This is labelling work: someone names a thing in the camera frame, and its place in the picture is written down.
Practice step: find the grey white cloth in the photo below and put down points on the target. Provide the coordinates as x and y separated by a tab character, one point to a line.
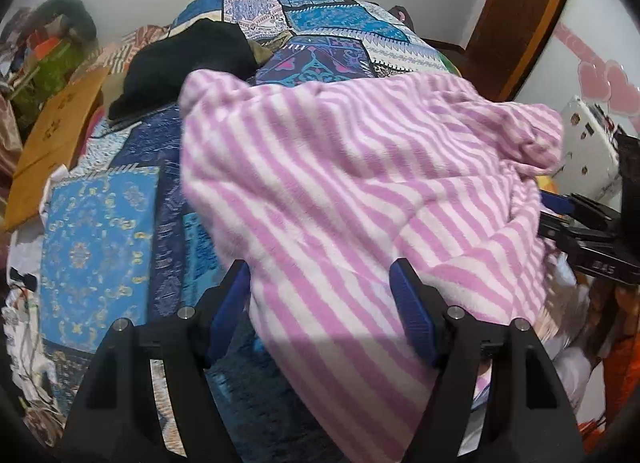
570	323

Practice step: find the pink heart wall decoration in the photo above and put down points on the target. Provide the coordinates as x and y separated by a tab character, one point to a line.
605	78

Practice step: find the pile of clutter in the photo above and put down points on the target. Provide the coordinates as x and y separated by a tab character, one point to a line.
22	43

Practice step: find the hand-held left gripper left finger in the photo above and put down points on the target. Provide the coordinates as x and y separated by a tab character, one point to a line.
230	303

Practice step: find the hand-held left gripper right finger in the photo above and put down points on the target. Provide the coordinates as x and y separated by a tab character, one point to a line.
412	313

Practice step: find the orange striped blanket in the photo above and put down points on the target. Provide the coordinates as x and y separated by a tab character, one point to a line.
125	48

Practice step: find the grey backpack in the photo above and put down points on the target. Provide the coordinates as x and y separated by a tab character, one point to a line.
402	18

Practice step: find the white mini fridge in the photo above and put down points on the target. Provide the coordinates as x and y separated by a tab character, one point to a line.
587	153

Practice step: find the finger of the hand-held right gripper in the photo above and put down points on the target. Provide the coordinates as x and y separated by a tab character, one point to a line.
570	235
555	200

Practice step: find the wooden lap desk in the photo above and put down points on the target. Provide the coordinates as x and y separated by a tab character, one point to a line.
55	133

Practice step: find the black folded clothing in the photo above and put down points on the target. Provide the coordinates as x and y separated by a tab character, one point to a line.
185	63

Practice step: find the khaki folded garment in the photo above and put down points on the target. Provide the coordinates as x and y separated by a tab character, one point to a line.
260	53

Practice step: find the pile of white clothes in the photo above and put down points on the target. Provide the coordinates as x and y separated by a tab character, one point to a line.
22	333

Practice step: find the orange cloth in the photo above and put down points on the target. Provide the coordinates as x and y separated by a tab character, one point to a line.
620	353

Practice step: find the pink striped pants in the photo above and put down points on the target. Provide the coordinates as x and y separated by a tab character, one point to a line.
350	193

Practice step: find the striped brown curtain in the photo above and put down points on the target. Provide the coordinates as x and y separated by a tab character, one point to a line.
7	143

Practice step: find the patchwork blanket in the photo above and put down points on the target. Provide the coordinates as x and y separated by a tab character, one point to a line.
100	243

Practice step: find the grey pillow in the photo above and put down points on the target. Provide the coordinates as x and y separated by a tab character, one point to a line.
70	10

